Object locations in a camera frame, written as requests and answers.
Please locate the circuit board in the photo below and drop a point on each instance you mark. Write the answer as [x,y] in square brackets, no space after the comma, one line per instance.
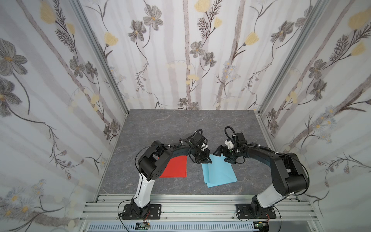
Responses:
[142,226]
[262,226]

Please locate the right circuit board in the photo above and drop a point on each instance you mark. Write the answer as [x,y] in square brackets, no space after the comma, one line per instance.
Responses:
[262,226]

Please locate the red paper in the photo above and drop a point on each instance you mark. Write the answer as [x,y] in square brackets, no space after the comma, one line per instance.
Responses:
[176,168]

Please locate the light blue paper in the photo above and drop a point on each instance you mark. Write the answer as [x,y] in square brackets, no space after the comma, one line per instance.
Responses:
[221,172]
[206,175]

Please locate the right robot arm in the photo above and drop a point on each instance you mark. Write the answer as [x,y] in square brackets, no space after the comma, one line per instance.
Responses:
[288,174]

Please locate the light blue paper top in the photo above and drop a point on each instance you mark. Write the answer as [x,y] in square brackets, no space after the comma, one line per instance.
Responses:
[206,175]

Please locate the left circuit board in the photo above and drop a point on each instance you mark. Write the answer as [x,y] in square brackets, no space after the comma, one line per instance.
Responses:
[142,226]

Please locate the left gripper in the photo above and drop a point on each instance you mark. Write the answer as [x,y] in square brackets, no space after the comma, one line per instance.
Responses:
[205,159]

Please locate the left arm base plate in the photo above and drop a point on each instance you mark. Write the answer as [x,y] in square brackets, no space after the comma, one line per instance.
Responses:
[151,211]

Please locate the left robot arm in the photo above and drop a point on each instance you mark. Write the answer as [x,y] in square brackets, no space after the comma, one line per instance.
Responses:
[152,164]

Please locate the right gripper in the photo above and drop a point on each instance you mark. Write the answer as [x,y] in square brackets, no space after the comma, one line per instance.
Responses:
[227,152]

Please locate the left corner aluminium post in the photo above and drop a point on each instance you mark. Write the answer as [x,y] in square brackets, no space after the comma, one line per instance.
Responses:
[98,51]

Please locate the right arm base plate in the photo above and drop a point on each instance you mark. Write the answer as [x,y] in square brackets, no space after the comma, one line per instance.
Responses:
[247,211]

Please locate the corner aluminium post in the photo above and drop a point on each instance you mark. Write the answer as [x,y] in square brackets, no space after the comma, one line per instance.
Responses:
[98,51]
[307,28]

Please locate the right corner aluminium post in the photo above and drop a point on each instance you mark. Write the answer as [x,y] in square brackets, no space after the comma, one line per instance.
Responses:
[307,28]

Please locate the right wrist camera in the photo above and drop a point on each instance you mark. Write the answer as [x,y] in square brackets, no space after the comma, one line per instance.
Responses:
[229,143]

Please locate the aluminium front rail frame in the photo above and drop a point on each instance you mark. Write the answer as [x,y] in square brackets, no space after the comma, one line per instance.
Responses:
[196,213]

